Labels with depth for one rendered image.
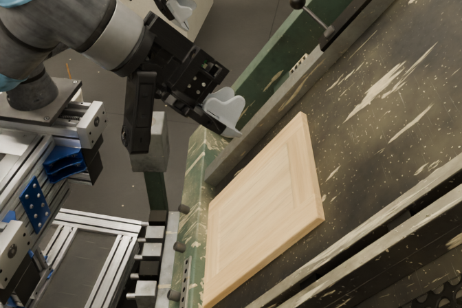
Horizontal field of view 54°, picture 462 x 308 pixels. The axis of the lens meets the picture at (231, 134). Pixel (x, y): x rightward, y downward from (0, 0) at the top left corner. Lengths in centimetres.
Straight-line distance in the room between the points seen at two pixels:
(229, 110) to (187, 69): 10
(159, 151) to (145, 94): 97
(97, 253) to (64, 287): 19
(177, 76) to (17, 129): 109
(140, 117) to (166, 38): 10
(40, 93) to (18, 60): 92
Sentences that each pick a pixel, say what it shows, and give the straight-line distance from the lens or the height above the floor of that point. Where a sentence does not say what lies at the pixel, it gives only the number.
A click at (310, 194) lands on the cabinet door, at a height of 122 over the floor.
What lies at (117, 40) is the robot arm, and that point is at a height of 164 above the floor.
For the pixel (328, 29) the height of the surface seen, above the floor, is 139.
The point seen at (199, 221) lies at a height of 90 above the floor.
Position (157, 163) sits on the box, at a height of 80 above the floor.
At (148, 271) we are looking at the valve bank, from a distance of 135.
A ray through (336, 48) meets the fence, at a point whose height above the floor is 135.
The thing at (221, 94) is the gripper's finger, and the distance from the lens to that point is 65.
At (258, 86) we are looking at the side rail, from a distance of 141.
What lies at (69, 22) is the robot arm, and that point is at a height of 167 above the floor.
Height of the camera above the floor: 189
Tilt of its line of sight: 41 degrees down
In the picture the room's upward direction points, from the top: straight up
